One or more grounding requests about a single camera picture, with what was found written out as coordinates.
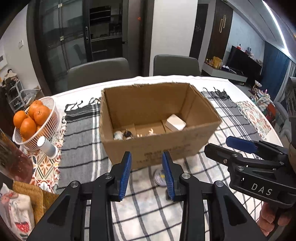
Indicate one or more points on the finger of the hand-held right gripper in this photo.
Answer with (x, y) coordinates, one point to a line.
(240, 143)
(219, 153)

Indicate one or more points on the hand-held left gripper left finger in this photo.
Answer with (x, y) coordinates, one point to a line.
(124, 177)

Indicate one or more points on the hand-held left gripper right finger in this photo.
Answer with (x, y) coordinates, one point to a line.
(168, 179)

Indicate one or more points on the silver oval case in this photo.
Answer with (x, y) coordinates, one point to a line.
(118, 135)

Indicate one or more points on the black car key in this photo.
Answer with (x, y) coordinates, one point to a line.
(128, 134)

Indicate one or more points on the white rectangular box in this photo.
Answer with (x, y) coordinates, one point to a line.
(175, 122)

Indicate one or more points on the brown cardboard box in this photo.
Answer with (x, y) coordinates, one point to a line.
(143, 109)

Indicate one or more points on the person's right hand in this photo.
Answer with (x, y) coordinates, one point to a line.
(266, 219)

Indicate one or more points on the floral patterned table cover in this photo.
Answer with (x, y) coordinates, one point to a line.
(254, 115)

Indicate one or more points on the colourful patterned cloth bag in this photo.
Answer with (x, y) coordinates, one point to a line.
(263, 102)

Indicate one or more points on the grey white checked tablecloth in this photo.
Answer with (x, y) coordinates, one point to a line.
(78, 139)

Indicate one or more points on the white lotus ornament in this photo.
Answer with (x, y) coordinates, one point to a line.
(257, 83)

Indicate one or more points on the white television cabinet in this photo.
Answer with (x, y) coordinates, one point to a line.
(224, 73)

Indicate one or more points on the black television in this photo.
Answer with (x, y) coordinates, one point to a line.
(242, 61)

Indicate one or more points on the blue curtain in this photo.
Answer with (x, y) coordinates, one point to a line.
(277, 69)

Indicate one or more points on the small white cylinder device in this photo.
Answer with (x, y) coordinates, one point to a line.
(47, 147)

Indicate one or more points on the yellow paper bag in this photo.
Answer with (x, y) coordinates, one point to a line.
(217, 62)

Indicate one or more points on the woven yellow tissue box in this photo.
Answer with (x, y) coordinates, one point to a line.
(34, 197)

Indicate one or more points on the grey dining chair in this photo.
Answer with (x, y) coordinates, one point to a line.
(177, 66)
(99, 71)

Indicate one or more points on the orange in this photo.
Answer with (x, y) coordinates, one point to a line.
(27, 128)
(19, 119)
(41, 114)
(35, 105)

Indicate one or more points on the glass vase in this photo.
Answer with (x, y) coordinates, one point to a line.
(13, 160)

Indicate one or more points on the dark slatted wooden panel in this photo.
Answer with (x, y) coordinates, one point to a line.
(220, 30)

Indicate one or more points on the printed fabric tissue cover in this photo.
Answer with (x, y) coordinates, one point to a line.
(13, 213)

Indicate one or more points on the dark wooden door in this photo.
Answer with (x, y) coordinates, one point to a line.
(198, 30)

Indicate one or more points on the ceiling light strip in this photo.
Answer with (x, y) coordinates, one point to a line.
(277, 23)

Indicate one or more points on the white shelf rack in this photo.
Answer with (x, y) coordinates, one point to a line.
(18, 95)

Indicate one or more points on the dark glass sliding door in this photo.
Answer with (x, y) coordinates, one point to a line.
(64, 34)

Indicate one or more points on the white wall switch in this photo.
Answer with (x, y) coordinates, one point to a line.
(21, 44)

